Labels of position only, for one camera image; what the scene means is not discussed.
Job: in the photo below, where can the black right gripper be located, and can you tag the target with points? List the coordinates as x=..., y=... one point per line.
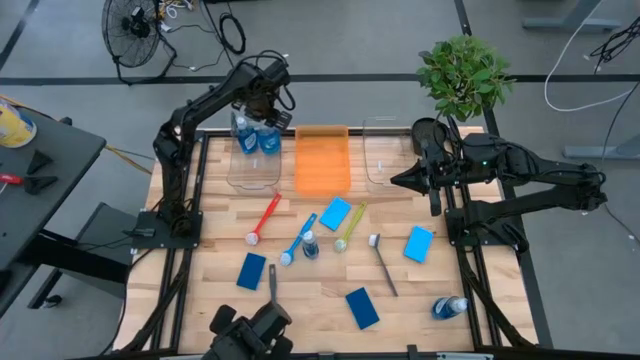
x=437, y=170

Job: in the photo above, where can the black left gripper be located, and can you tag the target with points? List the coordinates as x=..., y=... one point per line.
x=260, y=100

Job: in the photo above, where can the blue dish soap bottle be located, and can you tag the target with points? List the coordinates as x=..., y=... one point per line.
x=246, y=140
x=447, y=307
x=310, y=246
x=270, y=142

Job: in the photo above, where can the light blue sponge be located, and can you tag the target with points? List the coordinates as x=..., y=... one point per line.
x=418, y=244
x=335, y=213

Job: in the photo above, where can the green dish brush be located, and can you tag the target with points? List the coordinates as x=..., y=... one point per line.
x=350, y=227

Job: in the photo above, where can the red dish brush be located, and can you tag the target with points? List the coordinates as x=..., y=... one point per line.
x=263, y=220

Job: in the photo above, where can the blue dish brush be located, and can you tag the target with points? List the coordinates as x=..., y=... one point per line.
x=298, y=240

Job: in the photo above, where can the dark blue sponge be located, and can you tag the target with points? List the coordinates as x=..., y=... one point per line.
x=251, y=270
x=362, y=308

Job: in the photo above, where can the grey round dish brush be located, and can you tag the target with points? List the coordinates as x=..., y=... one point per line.
x=273, y=282

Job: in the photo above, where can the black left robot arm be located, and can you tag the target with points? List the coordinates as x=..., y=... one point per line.
x=200, y=107

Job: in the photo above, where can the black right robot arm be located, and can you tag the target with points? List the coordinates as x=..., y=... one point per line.
x=540, y=172

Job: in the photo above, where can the clear plastic bin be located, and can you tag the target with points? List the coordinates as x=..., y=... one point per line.
x=252, y=177
x=382, y=150

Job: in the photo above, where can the orange plastic bin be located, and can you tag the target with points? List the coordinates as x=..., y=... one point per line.
x=322, y=165

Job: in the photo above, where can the green potted plant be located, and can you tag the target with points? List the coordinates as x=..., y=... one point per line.
x=465, y=75

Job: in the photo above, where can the black floor fan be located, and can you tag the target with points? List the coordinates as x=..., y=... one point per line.
x=134, y=27

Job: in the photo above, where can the grey desk foot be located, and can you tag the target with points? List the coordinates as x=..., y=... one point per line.
x=570, y=22
x=600, y=151

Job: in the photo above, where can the black triangular plastic part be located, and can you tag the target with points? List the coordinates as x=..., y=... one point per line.
x=37, y=162
x=37, y=185

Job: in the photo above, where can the black side desk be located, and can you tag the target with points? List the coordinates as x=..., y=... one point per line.
x=50, y=215

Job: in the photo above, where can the yellow container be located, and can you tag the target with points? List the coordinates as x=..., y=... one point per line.
x=15, y=127

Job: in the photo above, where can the black aluminium table frame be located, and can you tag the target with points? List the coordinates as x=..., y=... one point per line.
x=356, y=132

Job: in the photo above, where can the black frame clamp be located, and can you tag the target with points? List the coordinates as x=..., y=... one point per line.
x=411, y=351

